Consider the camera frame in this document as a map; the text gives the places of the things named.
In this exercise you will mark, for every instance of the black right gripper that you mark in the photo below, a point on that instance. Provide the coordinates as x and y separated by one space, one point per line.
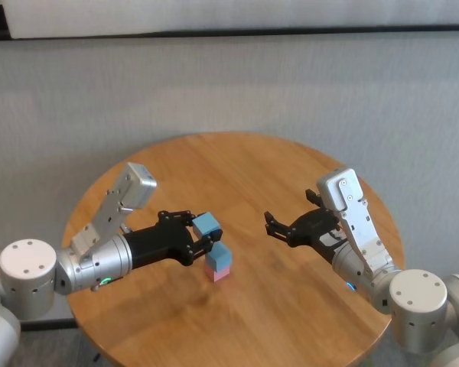
317 229

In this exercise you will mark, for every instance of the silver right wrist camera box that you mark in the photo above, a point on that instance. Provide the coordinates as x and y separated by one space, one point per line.
352 214

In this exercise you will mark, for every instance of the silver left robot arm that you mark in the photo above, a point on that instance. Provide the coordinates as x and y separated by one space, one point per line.
42 279

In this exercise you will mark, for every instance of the pink cube block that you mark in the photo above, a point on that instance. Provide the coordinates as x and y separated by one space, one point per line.
219 276

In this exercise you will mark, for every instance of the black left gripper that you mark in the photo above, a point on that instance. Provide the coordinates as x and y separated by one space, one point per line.
160 244

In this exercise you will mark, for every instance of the blue cube block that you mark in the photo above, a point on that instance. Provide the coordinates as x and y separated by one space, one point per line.
219 258
205 225

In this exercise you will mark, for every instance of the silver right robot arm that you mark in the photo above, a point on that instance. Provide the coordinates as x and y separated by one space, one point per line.
417 306

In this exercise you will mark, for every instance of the black wall rail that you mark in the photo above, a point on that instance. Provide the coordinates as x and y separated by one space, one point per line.
229 32

